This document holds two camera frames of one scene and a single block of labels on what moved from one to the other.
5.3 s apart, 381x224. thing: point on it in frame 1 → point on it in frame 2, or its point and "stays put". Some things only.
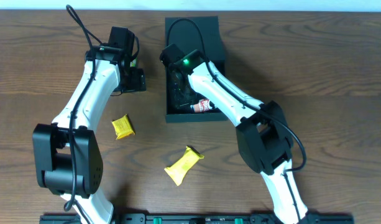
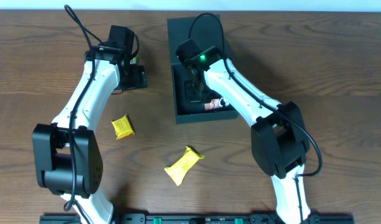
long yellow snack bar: x=179 y=170 stays put
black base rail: x=192 y=219 stays put
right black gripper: x=180 y=90 → x=193 y=92
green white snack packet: x=133 y=63 stays put
